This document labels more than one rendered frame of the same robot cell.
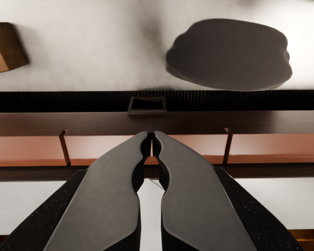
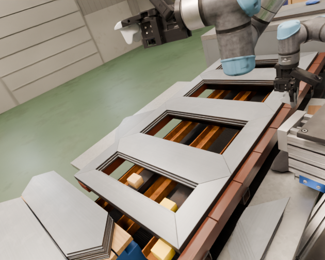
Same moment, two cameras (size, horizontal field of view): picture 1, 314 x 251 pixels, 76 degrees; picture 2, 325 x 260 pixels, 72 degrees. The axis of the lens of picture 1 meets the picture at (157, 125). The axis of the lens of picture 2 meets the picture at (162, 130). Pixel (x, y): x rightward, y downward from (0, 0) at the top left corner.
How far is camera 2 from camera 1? 1.09 m
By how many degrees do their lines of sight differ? 40
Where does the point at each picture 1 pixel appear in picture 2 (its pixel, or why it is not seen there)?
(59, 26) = not seen: hidden behind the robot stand
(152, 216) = (261, 112)
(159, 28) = not seen: hidden behind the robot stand
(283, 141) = (270, 135)
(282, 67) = (279, 166)
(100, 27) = not seen: hidden behind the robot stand
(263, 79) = (277, 161)
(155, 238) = (253, 111)
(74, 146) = (287, 109)
